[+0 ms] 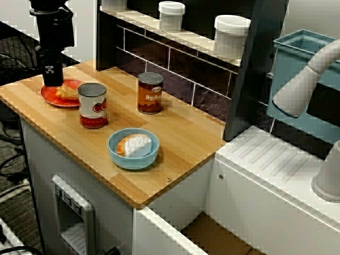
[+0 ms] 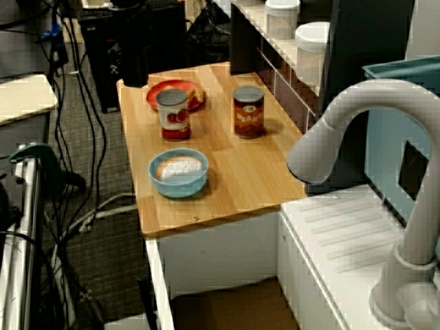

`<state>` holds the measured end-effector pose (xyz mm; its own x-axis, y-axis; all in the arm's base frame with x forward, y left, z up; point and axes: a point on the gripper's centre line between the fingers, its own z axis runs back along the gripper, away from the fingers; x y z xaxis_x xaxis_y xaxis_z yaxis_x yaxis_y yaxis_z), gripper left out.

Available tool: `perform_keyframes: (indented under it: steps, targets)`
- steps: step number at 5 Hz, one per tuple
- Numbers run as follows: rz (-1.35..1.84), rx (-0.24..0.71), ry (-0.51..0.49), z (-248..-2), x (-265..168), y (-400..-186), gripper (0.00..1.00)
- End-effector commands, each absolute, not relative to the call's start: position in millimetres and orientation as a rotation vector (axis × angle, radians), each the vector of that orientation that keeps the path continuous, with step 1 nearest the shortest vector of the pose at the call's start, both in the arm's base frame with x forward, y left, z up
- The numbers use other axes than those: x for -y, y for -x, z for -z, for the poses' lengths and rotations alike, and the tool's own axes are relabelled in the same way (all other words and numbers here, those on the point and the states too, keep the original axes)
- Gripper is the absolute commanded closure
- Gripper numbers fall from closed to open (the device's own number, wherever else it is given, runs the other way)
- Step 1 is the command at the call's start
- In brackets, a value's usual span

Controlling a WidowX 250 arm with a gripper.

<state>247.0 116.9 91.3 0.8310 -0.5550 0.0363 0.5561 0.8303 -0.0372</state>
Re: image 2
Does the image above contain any black computer tower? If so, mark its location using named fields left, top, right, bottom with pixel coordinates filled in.
left=79, top=12, right=186, bottom=113

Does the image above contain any grey toy faucet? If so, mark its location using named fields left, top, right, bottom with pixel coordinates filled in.
left=285, top=78, right=440, bottom=330

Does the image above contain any plain white canister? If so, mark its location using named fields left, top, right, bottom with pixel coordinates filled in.
left=264, top=0, right=300, bottom=39

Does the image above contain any white toy sink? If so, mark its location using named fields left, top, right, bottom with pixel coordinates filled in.
left=144, top=184, right=440, bottom=330

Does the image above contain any white cable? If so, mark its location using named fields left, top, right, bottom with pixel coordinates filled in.
left=63, top=192, right=138, bottom=238

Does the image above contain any labelled white canister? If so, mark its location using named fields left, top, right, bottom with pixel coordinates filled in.
left=294, top=22, right=331, bottom=85

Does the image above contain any black shelf support panel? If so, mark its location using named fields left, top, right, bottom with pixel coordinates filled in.
left=229, top=3, right=266, bottom=75
left=321, top=0, right=415, bottom=104

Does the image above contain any toy salmon sushi piece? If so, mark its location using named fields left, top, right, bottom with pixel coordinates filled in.
left=156, top=156, right=204, bottom=183

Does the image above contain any orange beans can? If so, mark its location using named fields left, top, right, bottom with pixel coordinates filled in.
left=232, top=85, right=265, bottom=139

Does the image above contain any white side table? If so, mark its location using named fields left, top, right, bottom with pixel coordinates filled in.
left=0, top=74, right=58, bottom=127

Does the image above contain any teal toy cabinet box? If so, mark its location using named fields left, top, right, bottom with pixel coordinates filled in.
left=362, top=55, right=440, bottom=224

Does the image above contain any tan toy pastry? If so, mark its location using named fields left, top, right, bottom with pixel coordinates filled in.
left=186, top=87, right=206, bottom=104

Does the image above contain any light blue bowl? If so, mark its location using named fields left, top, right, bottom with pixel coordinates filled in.
left=148, top=148, right=210, bottom=199

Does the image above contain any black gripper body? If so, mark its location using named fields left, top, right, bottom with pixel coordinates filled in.
left=109, top=19, right=152, bottom=58

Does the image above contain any black mesh object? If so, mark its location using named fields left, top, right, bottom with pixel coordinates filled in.
left=187, top=5, right=232, bottom=66

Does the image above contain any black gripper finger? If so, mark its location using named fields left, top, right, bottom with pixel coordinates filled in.
left=108, top=51, right=124, bottom=82
left=122, top=51, right=149, bottom=87

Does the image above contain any tomato soup can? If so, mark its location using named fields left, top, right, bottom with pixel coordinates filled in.
left=155, top=88, right=192, bottom=142

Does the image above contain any aluminium extrusion rail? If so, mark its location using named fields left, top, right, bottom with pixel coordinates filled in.
left=0, top=154, right=45, bottom=330

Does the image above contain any red plate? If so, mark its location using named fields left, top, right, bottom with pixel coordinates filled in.
left=146, top=79, right=207, bottom=113

